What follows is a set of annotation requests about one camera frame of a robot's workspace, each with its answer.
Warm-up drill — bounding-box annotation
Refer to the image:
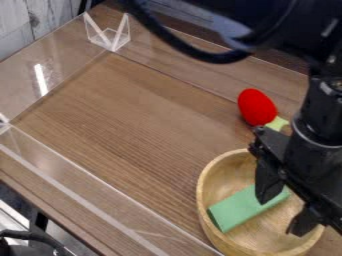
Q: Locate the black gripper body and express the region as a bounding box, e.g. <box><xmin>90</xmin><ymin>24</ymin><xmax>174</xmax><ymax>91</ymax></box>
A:
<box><xmin>249</xmin><ymin>116</ymin><xmax>342</xmax><ymax>235</ymax></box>

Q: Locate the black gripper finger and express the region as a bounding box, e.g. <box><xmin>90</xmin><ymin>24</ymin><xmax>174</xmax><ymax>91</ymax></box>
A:
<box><xmin>256</xmin><ymin>158</ymin><xmax>285</xmax><ymax>204</ymax></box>
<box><xmin>286</xmin><ymin>204</ymin><xmax>325</xmax><ymax>237</ymax></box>

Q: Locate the light wooden bowl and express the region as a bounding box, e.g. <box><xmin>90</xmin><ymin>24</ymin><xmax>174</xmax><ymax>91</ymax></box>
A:
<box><xmin>197</xmin><ymin>149</ymin><xmax>325</xmax><ymax>256</ymax></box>

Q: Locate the green foam block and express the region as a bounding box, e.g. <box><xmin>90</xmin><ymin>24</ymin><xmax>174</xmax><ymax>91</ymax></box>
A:
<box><xmin>206</xmin><ymin>185</ymin><xmax>292</xmax><ymax>233</ymax></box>

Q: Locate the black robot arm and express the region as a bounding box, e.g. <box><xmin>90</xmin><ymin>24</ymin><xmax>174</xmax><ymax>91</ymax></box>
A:
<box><xmin>119</xmin><ymin>0</ymin><xmax>342</xmax><ymax>236</ymax></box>

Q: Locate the red plush strawberry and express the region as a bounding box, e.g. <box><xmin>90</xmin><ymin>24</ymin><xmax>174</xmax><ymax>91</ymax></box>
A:
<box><xmin>238</xmin><ymin>88</ymin><xmax>289</xmax><ymax>131</ymax></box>

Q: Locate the black metal table leg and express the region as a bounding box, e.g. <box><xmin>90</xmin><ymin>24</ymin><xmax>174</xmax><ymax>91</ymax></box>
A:
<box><xmin>29</xmin><ymin>209</ymin><xmax>78</xmax><ymax>256</ymax></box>

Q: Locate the black cable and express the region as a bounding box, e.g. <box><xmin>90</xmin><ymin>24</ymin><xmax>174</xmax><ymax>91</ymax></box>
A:
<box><xmin>0</xmin><ymin>229</ymin><xmax>69</xmax><ymax>256</ymax></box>

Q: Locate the clear acrylic tray wall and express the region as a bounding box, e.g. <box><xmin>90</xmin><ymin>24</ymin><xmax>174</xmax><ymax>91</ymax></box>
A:
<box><xmin>0</xmin><ymin>113</ymin><xmax>217</xmax><ymax>256</ymax></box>

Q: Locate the clear acrylic corner bracket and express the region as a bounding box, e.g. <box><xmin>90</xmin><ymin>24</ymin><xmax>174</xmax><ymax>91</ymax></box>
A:
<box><xmin>83</xmin><ymin>13</ymin><xmax>131</xmax><ymax>52</ymax></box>

